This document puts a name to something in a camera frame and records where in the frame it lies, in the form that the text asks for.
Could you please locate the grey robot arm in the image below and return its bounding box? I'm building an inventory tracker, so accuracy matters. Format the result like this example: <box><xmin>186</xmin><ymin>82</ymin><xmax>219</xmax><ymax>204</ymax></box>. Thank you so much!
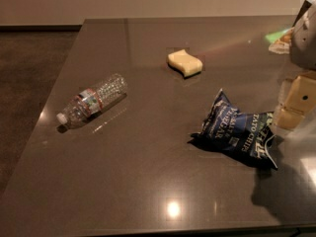
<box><xmin>269</xmin><ymin>0</ymin><xmax>316</xmax><ymax>130</ymax></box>

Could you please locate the blue potato chip bag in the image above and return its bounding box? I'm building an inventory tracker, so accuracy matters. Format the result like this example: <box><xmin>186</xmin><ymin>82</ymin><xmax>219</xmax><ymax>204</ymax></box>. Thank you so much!
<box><xmin>191</xmin><ymin>89</ymin><xmax>277</xmax><ymax>169</ymax></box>

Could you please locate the crumpled snack wrapper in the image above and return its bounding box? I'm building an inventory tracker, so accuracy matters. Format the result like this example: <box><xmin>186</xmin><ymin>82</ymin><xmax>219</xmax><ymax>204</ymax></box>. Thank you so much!
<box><xmin>266</xmin><ymin>28</ymin><xmax>293</xmax><ymax>54</ymax></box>

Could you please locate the yellow sponge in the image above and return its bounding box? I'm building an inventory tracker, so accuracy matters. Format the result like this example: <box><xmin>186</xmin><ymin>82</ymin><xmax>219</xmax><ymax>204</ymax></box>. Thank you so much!
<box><xmin>167</xmin><ymin>49</ymin><xmax>202</xmax><ymax>78</ymax></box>

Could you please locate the clear plastic water bottle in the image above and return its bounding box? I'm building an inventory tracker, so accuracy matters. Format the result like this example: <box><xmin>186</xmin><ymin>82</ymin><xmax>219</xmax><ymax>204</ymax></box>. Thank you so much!
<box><xmin>56</xmin><ymin>73</ymin><xmax>127</xmax><ymax>127</ymax></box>

